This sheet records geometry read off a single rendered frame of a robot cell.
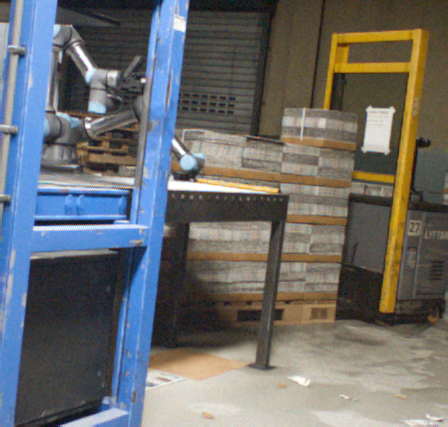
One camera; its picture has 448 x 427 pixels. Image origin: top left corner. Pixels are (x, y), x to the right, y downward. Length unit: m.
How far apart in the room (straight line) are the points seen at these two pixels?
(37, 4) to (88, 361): 1.07
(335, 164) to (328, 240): 0.46
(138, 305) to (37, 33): 0.93
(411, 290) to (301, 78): 6.47
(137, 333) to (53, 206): 0.48
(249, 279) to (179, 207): 1.85
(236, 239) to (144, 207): 2.21
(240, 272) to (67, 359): 2.43
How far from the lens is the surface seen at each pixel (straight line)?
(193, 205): 3.22
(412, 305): 5.78
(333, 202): 5.32
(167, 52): 2.64
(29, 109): 2.15
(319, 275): 5.32
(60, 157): 4.03
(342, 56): 6.05
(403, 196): 5.50
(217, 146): 4.68
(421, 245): 5.77
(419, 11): 11.53
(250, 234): 4.88
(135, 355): 2.70
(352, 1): 11.85
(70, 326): 2.55
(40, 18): 2.18
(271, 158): 4.94
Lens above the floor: 0.93
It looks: 3 degrees down
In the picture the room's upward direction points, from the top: 7 degrees clockwise
